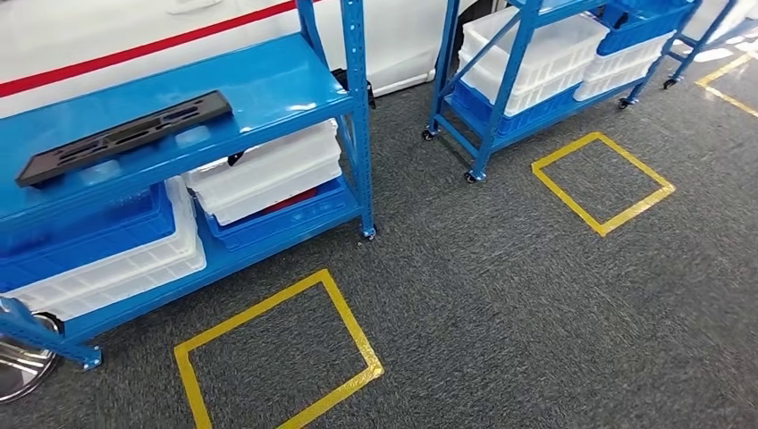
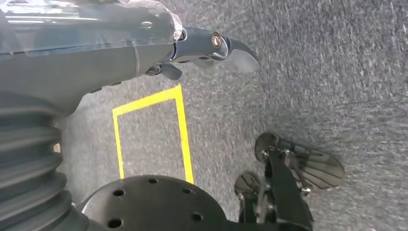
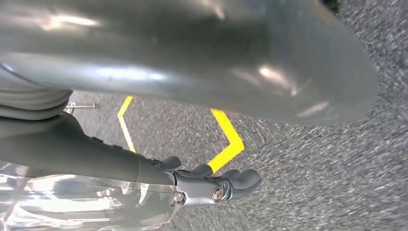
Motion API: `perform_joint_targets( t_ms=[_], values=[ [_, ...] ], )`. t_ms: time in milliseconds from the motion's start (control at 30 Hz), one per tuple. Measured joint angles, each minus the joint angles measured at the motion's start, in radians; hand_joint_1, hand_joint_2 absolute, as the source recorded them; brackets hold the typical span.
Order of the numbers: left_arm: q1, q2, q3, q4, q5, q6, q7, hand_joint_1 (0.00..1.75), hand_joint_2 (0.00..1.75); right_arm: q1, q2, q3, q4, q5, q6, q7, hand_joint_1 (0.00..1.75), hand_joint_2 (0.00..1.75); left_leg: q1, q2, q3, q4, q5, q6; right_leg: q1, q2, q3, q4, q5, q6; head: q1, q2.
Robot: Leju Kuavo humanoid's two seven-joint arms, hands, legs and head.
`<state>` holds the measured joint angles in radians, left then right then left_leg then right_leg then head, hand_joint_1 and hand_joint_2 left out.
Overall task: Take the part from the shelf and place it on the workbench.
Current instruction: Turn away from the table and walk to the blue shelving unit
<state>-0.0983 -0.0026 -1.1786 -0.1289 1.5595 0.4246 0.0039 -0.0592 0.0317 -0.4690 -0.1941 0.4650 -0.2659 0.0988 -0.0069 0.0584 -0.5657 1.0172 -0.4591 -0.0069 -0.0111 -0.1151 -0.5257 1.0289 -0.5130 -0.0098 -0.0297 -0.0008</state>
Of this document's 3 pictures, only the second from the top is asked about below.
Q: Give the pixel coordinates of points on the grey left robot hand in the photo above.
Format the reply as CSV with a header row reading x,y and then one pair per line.
x,y
79,63

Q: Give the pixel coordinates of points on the yellow floor tape square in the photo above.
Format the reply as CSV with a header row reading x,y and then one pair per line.
x,y
181,134

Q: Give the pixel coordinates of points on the dark robot foot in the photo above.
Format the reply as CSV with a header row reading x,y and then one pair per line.
x,y
318,169

